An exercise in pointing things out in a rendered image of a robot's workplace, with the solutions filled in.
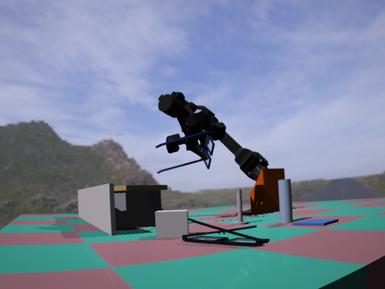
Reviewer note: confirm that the light grey flat panel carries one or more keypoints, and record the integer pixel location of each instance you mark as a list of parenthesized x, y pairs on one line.
[(96, 206)]

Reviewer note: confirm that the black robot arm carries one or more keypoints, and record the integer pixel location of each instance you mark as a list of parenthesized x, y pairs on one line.
[(174, 105)]

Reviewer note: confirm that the grey cylinder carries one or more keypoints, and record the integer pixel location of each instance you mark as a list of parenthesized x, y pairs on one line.
[(285, 201)]

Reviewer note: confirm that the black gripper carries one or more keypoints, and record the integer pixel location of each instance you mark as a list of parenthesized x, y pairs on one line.
[(216, 132)]

